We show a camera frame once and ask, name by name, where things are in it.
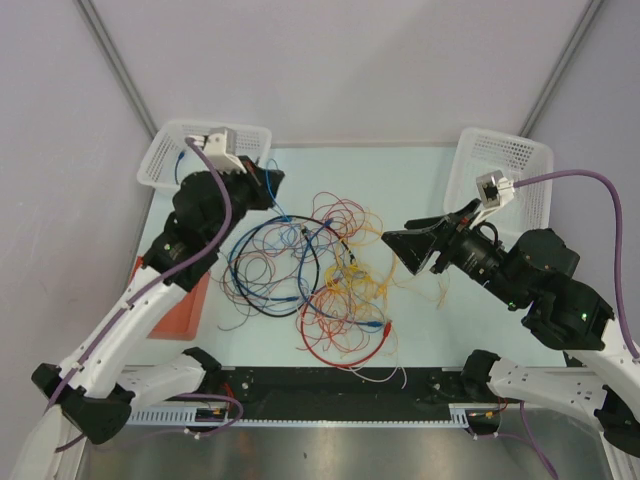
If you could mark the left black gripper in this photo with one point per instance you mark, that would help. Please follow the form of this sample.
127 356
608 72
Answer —
255 178

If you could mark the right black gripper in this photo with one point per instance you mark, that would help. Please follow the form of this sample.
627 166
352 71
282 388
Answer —
412 245

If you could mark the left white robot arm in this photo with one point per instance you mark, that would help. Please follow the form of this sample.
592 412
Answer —
88 397

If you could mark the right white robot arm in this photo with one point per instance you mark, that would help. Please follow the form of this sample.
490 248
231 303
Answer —
563 314

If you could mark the right white mesh basket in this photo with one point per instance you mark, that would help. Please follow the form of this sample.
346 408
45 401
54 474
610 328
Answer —
481 151

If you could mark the white mesh basket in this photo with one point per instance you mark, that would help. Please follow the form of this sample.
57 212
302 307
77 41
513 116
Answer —
481 151
169 159

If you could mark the left white mesh basket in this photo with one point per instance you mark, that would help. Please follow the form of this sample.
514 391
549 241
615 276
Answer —
169 159

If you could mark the orange plastic bin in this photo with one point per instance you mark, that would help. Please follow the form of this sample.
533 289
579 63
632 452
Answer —
181 323

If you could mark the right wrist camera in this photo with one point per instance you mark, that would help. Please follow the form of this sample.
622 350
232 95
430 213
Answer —
495 191

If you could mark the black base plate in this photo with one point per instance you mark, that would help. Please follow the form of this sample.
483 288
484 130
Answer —
328 394

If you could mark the aluminium frame post left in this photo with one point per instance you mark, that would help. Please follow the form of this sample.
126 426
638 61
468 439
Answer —
107 47

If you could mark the aluminium frame post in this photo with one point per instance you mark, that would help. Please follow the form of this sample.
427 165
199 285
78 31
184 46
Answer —
585 23
107 47

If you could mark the aluminium frame post right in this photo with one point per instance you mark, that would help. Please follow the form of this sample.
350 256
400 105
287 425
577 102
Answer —
585 23

